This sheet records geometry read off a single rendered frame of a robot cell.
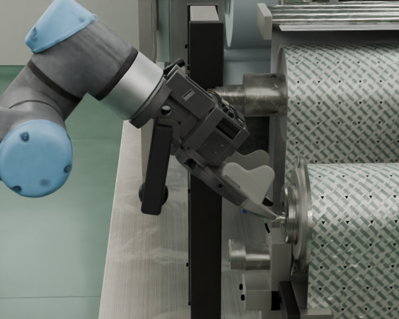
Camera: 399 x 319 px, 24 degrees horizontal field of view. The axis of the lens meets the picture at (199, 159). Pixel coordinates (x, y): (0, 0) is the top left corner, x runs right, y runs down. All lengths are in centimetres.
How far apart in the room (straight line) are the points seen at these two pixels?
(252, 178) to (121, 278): 72
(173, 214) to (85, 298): 159
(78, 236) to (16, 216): 39
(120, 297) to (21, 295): 197
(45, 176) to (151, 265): 91
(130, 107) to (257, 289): 32
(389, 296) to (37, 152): 49
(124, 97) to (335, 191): 28
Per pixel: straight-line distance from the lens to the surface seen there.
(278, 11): 138
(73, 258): 392
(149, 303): 169
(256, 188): 110
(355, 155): 135
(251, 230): 197
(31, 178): 93
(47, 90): 105
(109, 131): 547
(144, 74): 106
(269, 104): 135
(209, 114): 106
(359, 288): 117
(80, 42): 104
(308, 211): 111
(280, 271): 122
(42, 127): 93
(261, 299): 124
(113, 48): 105
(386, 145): 136
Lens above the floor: 172
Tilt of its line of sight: 20 degrees down
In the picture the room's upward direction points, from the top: straight up
